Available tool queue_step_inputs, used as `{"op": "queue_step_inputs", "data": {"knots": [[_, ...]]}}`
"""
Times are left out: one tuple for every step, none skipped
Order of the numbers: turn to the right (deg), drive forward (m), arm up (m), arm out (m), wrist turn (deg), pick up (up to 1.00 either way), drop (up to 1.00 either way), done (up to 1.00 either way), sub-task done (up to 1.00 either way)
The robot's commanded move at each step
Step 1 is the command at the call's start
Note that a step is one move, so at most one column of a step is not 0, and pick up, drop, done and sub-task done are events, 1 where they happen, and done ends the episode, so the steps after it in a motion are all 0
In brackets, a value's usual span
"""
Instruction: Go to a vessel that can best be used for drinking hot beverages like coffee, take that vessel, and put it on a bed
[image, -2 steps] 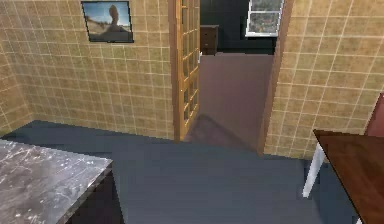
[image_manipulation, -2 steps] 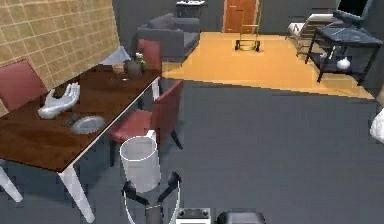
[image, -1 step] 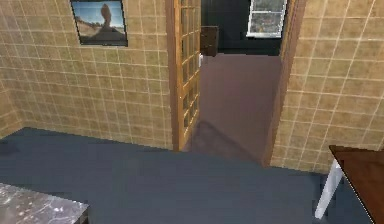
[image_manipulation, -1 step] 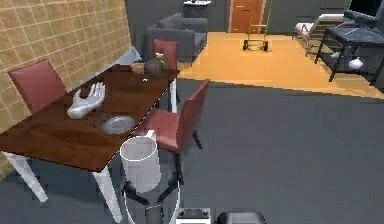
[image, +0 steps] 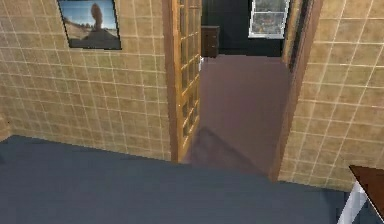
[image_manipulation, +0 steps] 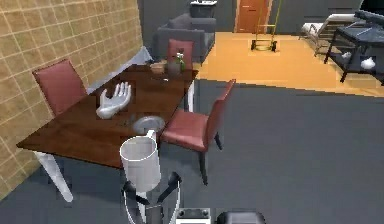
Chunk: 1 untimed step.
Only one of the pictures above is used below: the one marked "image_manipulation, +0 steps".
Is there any white hand sculpture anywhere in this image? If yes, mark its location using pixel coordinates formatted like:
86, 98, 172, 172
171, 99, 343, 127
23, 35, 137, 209
95, 81, 133, 120

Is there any grey plate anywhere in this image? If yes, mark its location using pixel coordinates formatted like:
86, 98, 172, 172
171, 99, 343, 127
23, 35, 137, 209
133, 115, 166, 135

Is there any white mug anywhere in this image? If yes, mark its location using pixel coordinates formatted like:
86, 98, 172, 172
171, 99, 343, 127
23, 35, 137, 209
119, 129, 162, 194

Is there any grey armchair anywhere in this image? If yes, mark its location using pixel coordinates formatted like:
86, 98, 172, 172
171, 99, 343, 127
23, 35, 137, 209
152, 13, 217, 65

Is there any green bottle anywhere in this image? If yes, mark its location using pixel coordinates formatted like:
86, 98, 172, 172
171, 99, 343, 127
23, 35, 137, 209
175, 52, 187, 73

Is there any black shelf table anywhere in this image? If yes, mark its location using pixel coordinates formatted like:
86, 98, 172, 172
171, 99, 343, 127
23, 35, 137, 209
323, 23, 384, 86

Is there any orange door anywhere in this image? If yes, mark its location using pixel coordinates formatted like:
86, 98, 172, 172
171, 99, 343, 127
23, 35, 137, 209
234, 0, 273, 34

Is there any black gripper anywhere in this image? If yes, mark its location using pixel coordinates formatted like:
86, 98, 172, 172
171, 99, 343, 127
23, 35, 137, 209
121, 171, 183, 224

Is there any red chair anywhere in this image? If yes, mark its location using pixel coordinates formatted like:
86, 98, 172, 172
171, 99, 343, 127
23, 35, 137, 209
32, 58, 89, 117
160, 78, 237, 187
166, 38, 195, 71

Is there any white lounge chair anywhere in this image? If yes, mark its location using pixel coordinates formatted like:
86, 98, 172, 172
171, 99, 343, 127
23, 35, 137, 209
299, 13, 365, 57

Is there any white round object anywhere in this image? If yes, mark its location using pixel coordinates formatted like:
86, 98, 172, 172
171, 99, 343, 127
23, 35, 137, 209
360, 56, 377, 71

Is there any grey cup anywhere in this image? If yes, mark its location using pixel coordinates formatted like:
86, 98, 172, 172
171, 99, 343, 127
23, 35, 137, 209
167, 59, 182, 77

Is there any brown wooden table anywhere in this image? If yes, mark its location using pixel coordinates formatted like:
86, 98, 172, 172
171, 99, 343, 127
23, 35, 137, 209
15, 63, 200, 224

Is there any black bin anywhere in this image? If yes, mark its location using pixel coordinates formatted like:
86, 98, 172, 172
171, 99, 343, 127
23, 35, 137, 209
189, 0, 218, 19

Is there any dark long object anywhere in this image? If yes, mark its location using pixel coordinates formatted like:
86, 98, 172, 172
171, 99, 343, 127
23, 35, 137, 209
354, 9, 384, 28

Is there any yellow hand truck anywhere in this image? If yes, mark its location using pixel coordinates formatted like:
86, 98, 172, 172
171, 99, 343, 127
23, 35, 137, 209
250, 0, 283, 53

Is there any tan bowl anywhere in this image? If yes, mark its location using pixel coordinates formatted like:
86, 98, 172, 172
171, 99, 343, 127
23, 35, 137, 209
149, 61, 167, 75

